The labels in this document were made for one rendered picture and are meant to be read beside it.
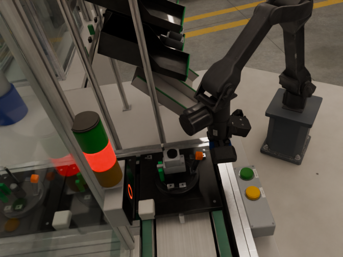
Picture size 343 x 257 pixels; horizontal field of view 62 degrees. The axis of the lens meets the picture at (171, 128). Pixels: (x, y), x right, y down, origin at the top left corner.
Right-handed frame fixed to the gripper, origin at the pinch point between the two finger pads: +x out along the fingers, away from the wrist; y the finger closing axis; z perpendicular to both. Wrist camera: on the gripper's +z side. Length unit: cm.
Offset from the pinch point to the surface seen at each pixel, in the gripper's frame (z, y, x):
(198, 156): -5.9, -1.0, 1.8
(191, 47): 10, 258, 108
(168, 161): -14.6, -2.5, 0.7
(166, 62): -12.3, 27.6, -12.9
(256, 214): 8.0, -14.9, 12.9
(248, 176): 8.5, -2.8, 11.6
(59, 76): -75, 84, 20
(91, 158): -25.6, -21.9, -25.7
